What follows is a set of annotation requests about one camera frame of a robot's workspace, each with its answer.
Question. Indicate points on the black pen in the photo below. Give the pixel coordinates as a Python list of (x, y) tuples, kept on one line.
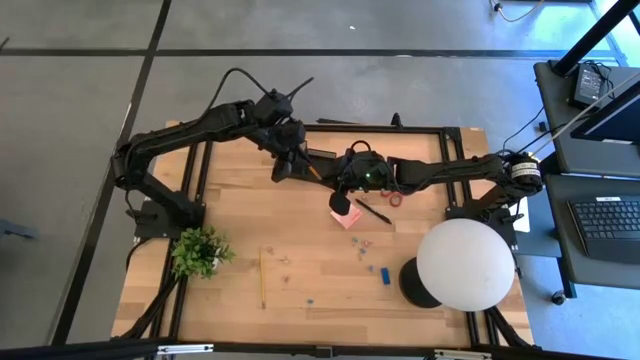
[(373, 211)]

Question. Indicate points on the black aluminium table frame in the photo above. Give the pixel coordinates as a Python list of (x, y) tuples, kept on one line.
[(176, 312)]

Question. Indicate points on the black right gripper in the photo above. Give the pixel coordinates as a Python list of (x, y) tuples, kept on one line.
[(367, 172)]

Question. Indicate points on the pink sticky note pad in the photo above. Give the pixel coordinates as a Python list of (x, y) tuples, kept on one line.
[(350, 220)]

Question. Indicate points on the black monitor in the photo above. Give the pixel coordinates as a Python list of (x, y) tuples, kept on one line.
[(615, 122)]

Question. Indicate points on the white globe lamp shade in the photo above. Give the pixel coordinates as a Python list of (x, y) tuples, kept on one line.
[(465, 265)]

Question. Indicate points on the orange pencil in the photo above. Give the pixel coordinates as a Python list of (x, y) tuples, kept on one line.
[(316, 174)]

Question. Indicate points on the black camera rig rail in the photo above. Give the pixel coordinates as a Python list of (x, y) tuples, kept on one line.
[(75, 352)]

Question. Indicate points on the black power adapter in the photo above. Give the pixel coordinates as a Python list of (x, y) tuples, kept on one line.
[(587, 87)]

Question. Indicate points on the grey keyboard tray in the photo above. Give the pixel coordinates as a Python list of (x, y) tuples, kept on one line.
[(585, 277)]

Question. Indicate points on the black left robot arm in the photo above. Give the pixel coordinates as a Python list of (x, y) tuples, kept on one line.
[(200, 127)]

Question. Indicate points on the white paper sheet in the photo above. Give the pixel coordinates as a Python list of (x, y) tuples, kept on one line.
[(522, 220)]

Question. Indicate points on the black mesh desk organizer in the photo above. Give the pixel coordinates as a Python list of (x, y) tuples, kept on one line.
[(320, 153)]

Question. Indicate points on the black lamp base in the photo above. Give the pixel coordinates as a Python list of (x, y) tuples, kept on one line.
[(410, 285)]

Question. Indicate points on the black caster wheel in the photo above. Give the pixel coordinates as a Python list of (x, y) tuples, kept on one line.
[(558, 298)]

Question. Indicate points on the green potted plant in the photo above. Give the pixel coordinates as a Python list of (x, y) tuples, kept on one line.
[(200, 252)]

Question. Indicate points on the yellow pencil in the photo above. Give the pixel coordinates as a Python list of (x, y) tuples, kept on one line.
[(262, 277)]

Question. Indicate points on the black keyboard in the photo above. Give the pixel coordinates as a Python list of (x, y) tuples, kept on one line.
[(607, 225)]

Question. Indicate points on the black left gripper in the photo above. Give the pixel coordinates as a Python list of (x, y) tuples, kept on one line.
[(287, 137)]

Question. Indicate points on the grey desk top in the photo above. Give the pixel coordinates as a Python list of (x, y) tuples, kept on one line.
[(555, 125)]

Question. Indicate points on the blue rectangular eraser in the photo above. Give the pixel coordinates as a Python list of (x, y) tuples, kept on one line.
[(385, 276)]

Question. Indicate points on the silver metal bracket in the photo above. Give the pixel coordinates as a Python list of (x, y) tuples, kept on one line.
[(185, 349), (462, 355)]

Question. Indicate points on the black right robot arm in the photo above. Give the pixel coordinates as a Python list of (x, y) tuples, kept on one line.
[(450, 170)]

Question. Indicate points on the black vertical post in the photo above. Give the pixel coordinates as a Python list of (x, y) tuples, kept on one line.
[(595, 35)]

